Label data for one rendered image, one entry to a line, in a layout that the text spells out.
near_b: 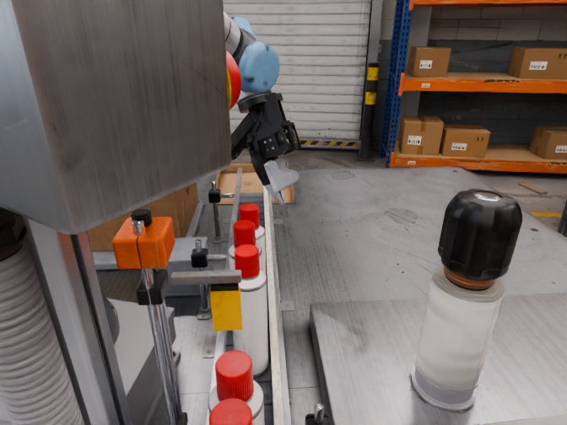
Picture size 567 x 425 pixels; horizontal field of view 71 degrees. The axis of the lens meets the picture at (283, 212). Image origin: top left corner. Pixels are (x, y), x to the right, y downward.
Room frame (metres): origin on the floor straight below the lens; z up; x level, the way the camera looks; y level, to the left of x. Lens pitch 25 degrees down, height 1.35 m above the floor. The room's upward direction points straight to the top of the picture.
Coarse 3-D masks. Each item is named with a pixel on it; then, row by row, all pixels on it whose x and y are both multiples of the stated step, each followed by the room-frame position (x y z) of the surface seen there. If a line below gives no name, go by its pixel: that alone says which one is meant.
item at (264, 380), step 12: (252, 192) 1.15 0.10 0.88; (240, 204) 1.06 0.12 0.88; (264, 216) 0.98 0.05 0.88; (264, 228) 0.91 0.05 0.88; (228, 336) 0.51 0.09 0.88; (228, 348) 0.49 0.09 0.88; (264, 384) 0.42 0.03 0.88; (264, 396) 0.39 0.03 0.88; (264, 408) 0.38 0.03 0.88; (264, 420) 0.36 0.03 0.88
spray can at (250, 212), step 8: (240, 208) 0.58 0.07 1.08; (248, 208) 0.58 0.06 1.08; (256, 208) 0.58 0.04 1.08; (240, 216) 0.58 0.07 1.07; (248, 216) 0.57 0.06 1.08; (256, 216) 0.58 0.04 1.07; (256, 224) 0.58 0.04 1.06; (256, 232) 0.58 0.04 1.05; (264, 232) 0.59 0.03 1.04; (256, 240) 0.57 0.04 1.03; (264, 240) 0.58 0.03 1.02; (264, 248) 0.58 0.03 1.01; (264, 256) 0.58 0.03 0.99; (264, 264) 0.58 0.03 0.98; (264, 272) 0.58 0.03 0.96
